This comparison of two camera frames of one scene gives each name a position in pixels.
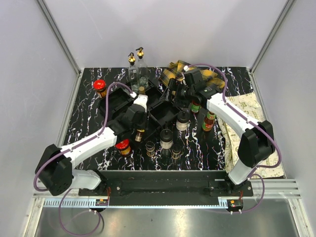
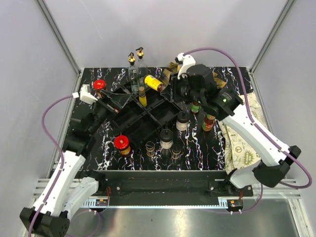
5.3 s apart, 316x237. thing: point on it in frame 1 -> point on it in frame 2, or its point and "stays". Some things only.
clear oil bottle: (133, 74) stays
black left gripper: (145, 119) -> (108, 106)
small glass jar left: (150, 147) stays
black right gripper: (178, 86) stays
